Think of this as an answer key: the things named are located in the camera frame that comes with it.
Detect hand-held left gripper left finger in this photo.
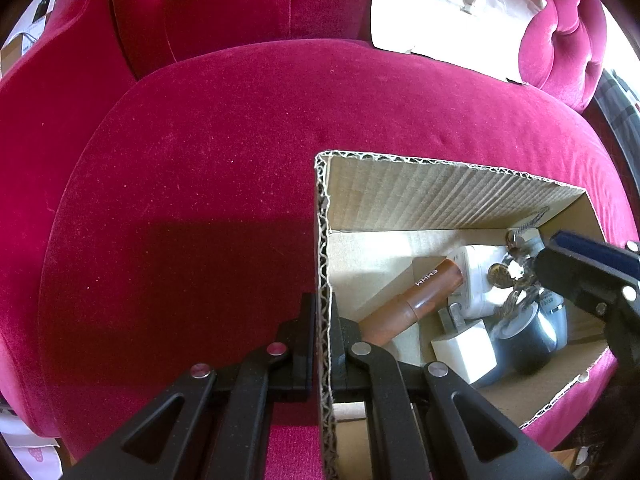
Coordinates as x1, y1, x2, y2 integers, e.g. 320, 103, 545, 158
75, 293, 317, 480

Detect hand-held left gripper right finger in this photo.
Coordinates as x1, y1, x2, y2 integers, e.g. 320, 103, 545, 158
332, 310, 576, 480

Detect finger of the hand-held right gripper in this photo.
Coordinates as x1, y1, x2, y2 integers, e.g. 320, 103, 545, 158
537, 245, 640, 318
552, 230, 640, 281

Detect pale blue cosmetic bottle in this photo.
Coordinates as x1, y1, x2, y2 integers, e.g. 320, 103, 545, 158
492, 240, 569, 376

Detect metal keychain with keys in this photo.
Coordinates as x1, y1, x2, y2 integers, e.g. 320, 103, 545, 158
487, 210, 546, 321

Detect large white charger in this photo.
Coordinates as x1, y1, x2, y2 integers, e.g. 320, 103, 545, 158
447, 244, 516, 321

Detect brown lipstick tube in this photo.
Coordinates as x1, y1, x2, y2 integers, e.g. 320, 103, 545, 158
357, 255, 463, 348

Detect small white charger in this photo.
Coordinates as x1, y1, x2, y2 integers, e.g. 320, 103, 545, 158
431, 307, 498, 386

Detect cardboard box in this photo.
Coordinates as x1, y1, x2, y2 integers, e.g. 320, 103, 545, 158
314, 150, 636, 480

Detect red velvet tufted sofa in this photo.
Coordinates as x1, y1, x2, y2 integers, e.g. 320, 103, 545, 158
0, 0, 640, 480

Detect creased brown paper sheet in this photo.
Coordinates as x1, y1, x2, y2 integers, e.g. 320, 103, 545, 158
370, 0, 549, 85

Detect brown cardboard carton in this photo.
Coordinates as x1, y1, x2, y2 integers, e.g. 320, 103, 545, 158
0, 15, 46, 76

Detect dark wooden bed frame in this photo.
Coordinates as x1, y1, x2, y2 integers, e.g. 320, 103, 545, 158
585, 67, 640, 181

